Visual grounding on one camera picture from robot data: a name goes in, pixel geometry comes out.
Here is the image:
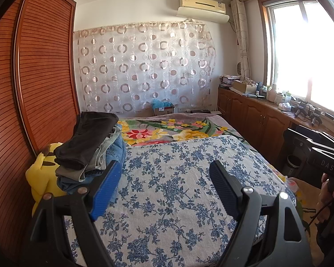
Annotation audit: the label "blue plastic bag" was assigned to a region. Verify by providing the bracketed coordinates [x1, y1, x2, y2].
[151, 99, 171, 109]

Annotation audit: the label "black cable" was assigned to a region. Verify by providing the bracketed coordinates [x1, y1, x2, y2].
[305, 189, 334, 231]

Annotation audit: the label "blue jeans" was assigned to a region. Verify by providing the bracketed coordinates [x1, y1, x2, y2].
[57, 138, 126, 198]

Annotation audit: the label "cream air conditioner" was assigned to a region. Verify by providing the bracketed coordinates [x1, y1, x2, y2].
[179, 0, 226, 14]

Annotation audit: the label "blue floral bedsheet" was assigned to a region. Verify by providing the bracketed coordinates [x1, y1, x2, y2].
[63, 135, 297, 267]

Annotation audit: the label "circle-patterned sheer curtain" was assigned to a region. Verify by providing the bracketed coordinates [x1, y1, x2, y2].
[74, 21, 216, 114]

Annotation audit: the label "yellow plush toy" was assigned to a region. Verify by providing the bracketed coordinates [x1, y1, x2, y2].
[26, 142, 69, 217]

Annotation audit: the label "wooden slatted wardrobe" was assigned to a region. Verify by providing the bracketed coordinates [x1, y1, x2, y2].
[0, 0, 81, 262]

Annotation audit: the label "colourful flower blanket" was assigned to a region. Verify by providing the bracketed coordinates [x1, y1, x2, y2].
[117, 113, 257, 152]

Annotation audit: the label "wooden cabinet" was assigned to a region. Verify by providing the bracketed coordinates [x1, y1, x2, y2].
[218, 86, 334, 173]

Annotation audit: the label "grey waste bin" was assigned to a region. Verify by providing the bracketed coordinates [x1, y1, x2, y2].
[287, 155, 302, 176]

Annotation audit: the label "stack of papers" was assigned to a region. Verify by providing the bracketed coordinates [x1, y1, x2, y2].
[219, 75, 241, 87]

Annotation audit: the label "wooden-framed window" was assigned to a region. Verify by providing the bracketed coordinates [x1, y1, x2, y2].
[257, 0, 334, 117]

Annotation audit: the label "person's right hand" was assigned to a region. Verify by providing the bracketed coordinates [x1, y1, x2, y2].
[317, 172, 334, 210]

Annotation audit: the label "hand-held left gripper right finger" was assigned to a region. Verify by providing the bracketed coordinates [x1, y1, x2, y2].
[209, 160, 314, 267]

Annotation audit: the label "grey-green pants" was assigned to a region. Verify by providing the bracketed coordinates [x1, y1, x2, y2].
[55, 125, 124, 182]

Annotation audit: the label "open cardboard box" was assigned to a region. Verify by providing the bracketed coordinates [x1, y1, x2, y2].
[233, 80, 257, 93]

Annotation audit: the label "dark brown pants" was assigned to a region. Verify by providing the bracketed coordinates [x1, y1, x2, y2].
[54, 111, 119, 171]

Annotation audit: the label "small cardboard box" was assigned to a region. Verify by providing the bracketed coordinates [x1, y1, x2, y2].
[153, 106, 175, 116]

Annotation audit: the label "beige window curtain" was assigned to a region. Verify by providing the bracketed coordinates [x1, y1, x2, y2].
[230, 0, 252, 78]

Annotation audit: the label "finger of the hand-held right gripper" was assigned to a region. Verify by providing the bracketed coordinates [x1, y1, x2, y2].
[295, 125, 334, 149]
[292, 138, 321, 160]

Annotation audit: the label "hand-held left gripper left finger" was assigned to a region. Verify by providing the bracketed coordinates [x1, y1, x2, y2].
[22, 160, 123, 267]

